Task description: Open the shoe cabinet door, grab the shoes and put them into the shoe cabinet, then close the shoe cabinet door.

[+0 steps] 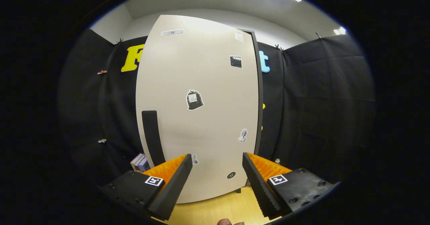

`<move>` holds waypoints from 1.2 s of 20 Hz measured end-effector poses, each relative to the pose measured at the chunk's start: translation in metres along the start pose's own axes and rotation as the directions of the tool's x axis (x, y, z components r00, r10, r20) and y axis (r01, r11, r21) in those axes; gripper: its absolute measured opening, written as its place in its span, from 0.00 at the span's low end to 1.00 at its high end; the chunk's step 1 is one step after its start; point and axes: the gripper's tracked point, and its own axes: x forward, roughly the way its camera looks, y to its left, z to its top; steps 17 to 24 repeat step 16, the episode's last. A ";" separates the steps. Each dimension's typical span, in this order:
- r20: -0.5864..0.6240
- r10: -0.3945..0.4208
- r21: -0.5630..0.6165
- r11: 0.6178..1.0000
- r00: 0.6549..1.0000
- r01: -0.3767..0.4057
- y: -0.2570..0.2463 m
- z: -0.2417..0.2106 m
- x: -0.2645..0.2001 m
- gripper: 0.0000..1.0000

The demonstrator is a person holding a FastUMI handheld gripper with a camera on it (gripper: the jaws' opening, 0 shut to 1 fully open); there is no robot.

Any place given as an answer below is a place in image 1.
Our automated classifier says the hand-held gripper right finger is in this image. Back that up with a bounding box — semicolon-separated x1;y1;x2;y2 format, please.
242;152;340;220

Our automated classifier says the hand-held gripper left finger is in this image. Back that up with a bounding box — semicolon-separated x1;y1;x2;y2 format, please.
100;153;194;221

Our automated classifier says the black door handle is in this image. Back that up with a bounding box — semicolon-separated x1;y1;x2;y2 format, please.
141;110;166;166

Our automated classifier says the grey shoe cabinet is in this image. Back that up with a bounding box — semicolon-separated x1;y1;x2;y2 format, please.
235;30;264;194

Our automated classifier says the white cover book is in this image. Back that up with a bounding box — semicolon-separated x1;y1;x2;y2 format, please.
130;153;145;170

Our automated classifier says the black backdrop cloth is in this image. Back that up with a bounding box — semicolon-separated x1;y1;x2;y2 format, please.
59;28;375;188

